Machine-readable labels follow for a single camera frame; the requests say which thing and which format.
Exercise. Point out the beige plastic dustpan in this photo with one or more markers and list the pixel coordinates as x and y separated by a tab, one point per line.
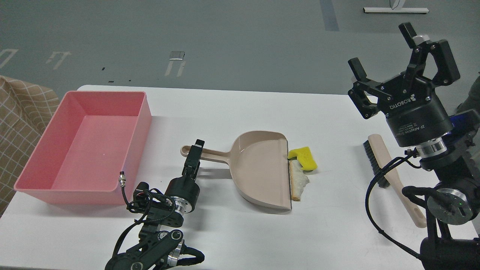
258	164

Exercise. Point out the person in grey clothes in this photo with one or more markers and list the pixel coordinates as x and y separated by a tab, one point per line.
472	102

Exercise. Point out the yellow green sponge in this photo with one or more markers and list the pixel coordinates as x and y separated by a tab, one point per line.
305	158

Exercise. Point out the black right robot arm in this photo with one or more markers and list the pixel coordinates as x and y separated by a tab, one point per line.
436	180

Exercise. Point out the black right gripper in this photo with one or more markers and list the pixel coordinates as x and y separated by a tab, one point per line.
414	114

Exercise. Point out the white bread slice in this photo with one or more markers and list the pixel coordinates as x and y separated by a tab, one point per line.
298	180

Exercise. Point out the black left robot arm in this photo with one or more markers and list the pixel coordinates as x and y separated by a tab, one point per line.
155	241

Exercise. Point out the beige checkered cloth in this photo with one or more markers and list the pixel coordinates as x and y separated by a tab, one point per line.
25	111

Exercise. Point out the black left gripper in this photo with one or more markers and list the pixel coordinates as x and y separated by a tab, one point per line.
184	190

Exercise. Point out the white stand base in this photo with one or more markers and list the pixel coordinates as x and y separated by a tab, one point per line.
397	7

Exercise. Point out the pink plastic bin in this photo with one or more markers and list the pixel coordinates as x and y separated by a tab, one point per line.
92	137

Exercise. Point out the silver floor plate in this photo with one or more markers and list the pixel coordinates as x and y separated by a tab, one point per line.
177	55

